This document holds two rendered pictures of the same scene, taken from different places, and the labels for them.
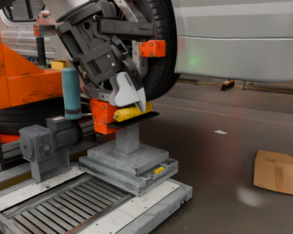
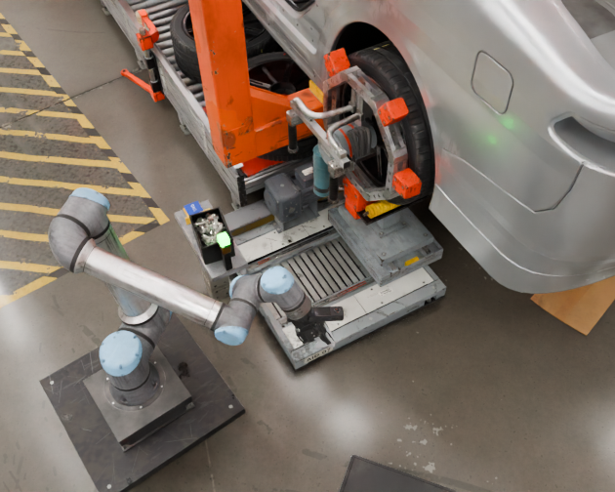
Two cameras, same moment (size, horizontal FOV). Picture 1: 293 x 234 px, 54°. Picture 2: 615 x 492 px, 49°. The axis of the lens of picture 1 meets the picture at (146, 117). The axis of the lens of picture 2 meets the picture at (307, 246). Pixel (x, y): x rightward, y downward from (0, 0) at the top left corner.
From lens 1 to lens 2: 1.91 m
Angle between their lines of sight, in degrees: 38
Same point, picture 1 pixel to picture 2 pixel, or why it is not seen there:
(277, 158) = not seen: hidden behind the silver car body
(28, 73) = (278, 117)
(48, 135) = (294, 199)
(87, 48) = (302, 327)
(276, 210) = (530, 341)
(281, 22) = (509, 248)
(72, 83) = (323, 167)
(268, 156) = not seen: hidden behind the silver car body
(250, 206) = (505, 328)
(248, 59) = (483, 253)
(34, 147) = (278, 210)
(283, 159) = not seen: hidden behind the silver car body
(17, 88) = (266, 139)
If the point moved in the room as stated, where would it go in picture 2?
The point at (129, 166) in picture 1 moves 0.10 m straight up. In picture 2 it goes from (377, 254) to (378, 240)
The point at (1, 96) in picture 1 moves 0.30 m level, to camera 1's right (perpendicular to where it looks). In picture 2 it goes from (248, 150) to (308, 166)
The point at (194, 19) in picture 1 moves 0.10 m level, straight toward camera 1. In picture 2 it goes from (449, 184) to (438, 201)
